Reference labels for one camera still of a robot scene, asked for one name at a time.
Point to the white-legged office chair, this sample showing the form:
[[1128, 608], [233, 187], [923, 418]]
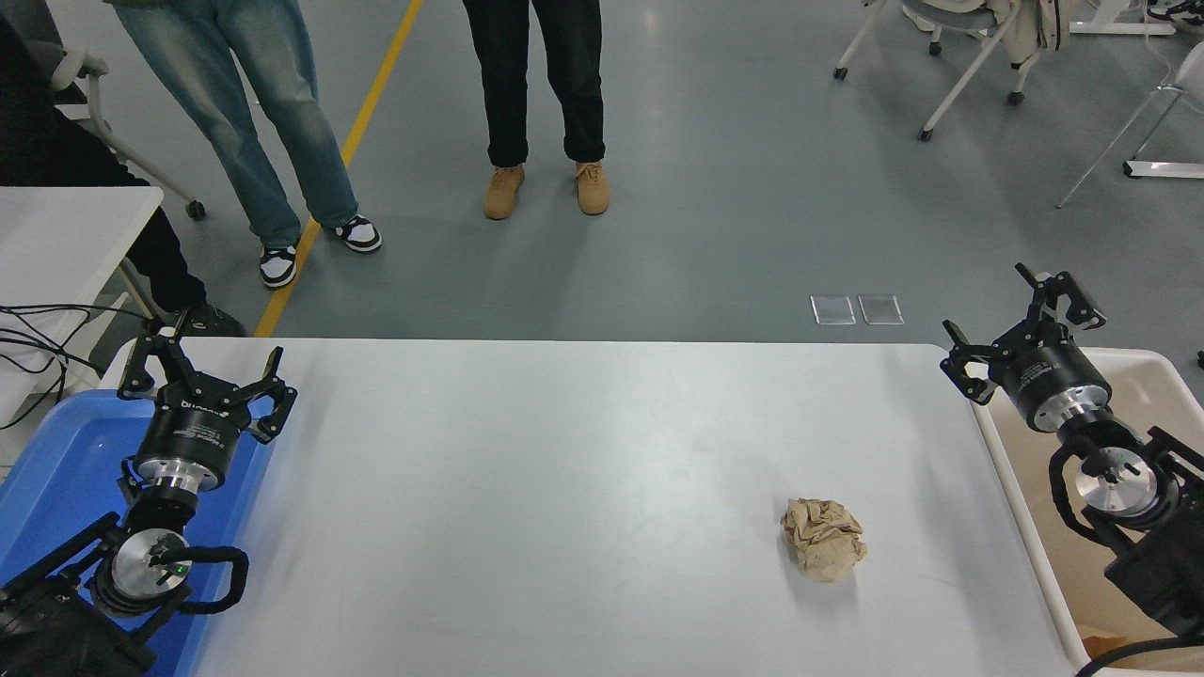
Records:
[[969, 70]]

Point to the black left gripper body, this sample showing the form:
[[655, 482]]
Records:
[[193, 434]]

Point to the clear floor plate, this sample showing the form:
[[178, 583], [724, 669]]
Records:
[[880, 309], [833, 310]]

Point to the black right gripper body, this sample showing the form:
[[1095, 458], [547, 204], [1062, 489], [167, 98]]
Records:
[[1049, 371]]

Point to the tan paper scrap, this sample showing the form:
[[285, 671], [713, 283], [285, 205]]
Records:
[[1102, 645]]

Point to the large pale bin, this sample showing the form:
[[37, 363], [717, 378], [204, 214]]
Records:
[[1025, 489]]

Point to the white desk foot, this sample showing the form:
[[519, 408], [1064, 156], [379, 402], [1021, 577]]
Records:
[[1124, 28]]

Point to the blue plastic tray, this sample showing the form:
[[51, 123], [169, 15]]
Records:
[[56, 451]]

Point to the tan paper ball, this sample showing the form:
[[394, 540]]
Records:
[[823, 541]]

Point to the white side table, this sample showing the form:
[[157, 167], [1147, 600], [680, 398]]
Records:
[[56, 244]]

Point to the pale jacket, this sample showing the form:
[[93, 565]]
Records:
[[1030, 28]]

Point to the person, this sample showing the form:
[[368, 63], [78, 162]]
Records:
[[513, 75], [1180, 11], [38, 141], [254, 113]]

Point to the white wheeled chair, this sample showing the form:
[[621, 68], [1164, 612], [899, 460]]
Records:
[[80, 68]]

